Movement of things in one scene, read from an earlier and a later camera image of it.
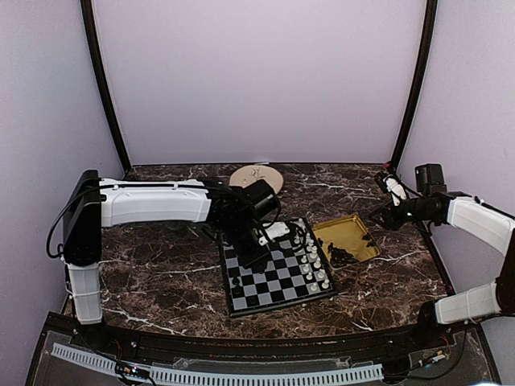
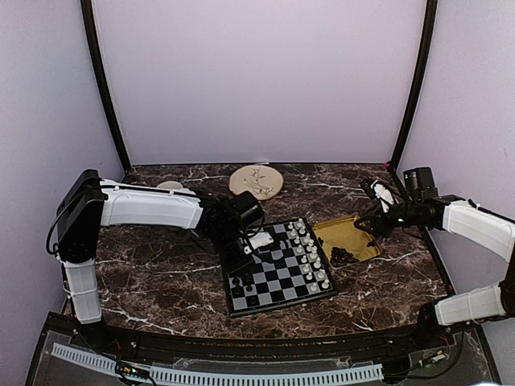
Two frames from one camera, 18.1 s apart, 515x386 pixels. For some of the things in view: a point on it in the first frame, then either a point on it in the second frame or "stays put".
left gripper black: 259,260 -> 232,267
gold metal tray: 347,232 stays put
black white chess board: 294,273 stays put
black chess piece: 236,288 stays put
